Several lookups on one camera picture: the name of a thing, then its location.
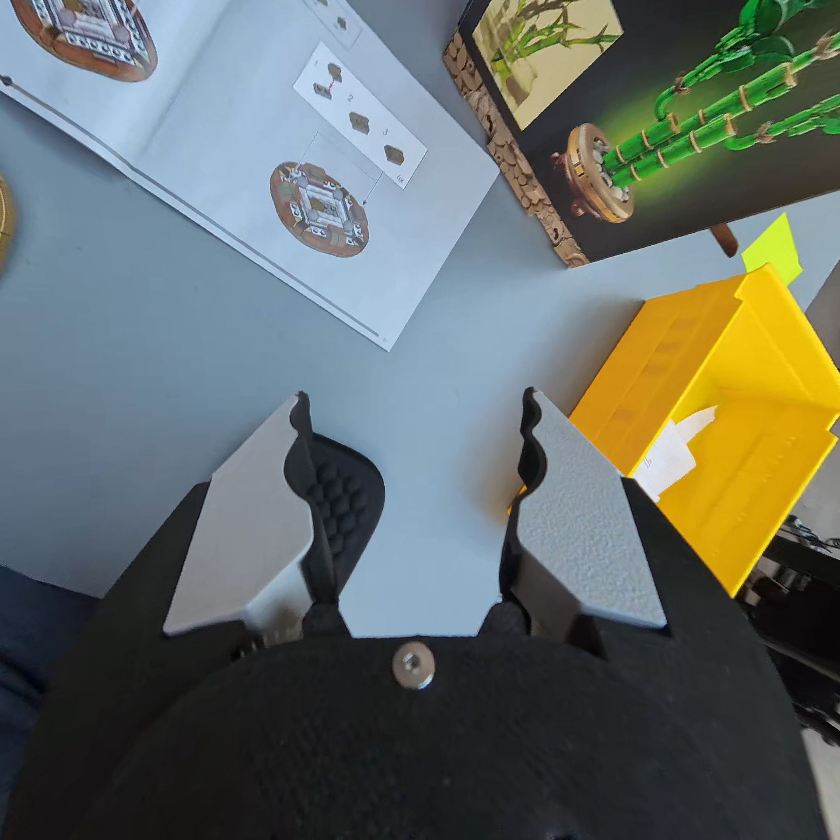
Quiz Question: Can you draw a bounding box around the round brown lego base model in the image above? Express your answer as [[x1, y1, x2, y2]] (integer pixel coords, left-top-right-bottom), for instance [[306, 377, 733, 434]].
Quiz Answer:
[[0, 174, 17, 277]]

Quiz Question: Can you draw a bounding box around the yellow plastic bin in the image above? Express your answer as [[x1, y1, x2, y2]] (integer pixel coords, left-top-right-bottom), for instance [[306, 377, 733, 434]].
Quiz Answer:
[[508, 264, 840, 598]]

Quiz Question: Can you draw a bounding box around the open lego instruction booklet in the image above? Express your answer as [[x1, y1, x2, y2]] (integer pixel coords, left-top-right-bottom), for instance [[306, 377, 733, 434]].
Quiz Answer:
[[0, 0, 501, 353]]

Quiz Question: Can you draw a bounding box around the black lego set box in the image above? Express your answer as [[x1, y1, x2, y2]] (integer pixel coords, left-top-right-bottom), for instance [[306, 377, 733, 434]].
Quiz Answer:
[[443, 0, 840, 270]]

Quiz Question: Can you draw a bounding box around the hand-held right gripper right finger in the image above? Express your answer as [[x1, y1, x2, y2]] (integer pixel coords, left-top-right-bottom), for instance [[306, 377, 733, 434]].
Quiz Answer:
[[499, 387, 669, 643]]

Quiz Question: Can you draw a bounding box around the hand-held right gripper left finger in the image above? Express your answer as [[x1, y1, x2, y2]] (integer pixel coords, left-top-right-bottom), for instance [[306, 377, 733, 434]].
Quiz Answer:
[[163, 392, 342, 637]]

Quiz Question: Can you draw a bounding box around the white paper label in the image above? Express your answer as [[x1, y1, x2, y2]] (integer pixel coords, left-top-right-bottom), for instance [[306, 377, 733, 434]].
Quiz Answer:
[[633, 406, 718, 503]]

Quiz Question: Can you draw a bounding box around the yellow-green sticky note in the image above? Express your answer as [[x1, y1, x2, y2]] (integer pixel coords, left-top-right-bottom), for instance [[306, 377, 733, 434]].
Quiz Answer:
[[742, 213, 803, 284]]

